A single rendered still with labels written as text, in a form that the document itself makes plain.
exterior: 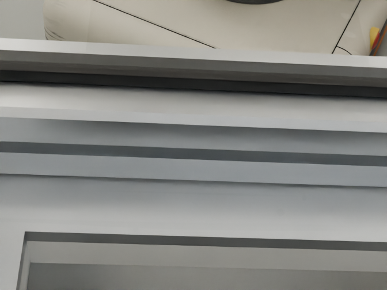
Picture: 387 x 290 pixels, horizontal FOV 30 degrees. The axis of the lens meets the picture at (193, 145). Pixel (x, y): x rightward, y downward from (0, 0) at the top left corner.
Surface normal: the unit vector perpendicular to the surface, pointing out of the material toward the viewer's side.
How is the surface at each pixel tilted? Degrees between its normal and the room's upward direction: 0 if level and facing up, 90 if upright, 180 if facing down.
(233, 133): 90
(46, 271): 0
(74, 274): 0
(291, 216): 0
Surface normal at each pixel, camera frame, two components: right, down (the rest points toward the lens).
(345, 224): 0.08, -0.62
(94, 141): 0.01, 0.79
